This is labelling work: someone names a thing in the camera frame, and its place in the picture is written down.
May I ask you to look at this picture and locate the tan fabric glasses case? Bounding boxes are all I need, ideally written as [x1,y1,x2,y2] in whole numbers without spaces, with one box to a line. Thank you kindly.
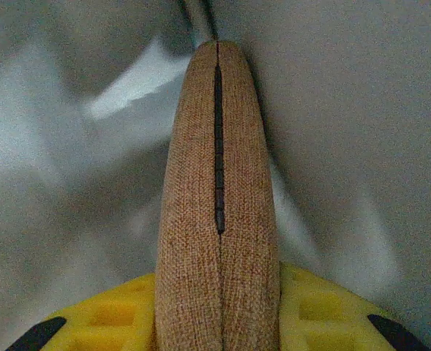
[154,39,282,351]

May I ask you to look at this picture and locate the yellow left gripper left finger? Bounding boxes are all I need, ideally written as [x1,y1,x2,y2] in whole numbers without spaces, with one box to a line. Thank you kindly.
[4,273,157,351]

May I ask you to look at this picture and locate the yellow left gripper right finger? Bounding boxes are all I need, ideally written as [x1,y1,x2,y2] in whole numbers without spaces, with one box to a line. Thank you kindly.
[279,263,431,351]

